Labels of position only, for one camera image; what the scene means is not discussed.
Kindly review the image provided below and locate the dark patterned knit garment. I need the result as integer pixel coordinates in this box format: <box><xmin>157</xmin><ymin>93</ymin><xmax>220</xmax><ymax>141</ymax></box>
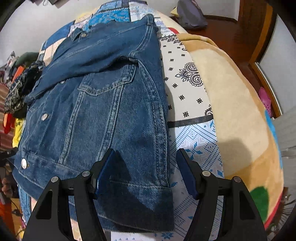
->
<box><xmin>4</xmin><ymin>60</ymin><xmax>44</xmax><ymax>119</ymax></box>

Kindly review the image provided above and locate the blue patchwork bedspread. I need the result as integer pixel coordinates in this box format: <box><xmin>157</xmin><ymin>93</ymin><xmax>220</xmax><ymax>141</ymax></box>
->
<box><xmin>17</xmin><ymin>0</ymin><xmax>225</xmax><ymax>241</ymax></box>

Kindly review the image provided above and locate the dark green cloth pile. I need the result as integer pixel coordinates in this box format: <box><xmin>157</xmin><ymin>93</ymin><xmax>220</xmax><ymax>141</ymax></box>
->
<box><xmin>15</xmin><ymin>52</ymin><xmax>39</xmax><ymax>68</ymax></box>

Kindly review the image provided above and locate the white sticker covered cabinet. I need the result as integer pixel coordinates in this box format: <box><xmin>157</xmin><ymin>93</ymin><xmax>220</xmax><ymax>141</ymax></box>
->
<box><xmin>273</xmin><ymin>106</ymin><xmax>296</xmax><ymax>168</ymax></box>

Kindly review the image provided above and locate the pink rubber clog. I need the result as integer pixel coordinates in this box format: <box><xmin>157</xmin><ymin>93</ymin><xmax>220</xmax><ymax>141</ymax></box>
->
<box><xmin>258</xmin><ymin>87</ymin><xmax>273</xmax><ymax>118</ymax></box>

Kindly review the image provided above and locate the blue denim jacket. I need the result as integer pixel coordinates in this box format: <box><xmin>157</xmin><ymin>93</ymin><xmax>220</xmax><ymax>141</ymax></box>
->
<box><xmin>11</xmin><ymin>14</ymin><xmax>174</xmax><ymax>232</ymax></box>

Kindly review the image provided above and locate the grey purple backpack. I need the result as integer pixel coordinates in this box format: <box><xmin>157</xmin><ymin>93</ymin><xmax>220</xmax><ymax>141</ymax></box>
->
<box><xmin>177</xmin><ymin>0</ymin><xmax>208</xmax><ymax>30</ymax></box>

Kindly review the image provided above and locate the beige plush blanket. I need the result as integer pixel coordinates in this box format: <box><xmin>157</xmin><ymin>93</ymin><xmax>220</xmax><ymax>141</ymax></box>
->
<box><xmin>152</xmin><ymin>10</ymin><xmax>285</xmax><ymax>230</ymax></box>

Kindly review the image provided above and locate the yellow printed shirt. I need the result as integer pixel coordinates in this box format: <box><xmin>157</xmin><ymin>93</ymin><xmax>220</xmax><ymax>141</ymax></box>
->
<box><xmin>12</xmin><ymin>118</ymin><xmax>26</xmax><ymax>148</ymax></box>

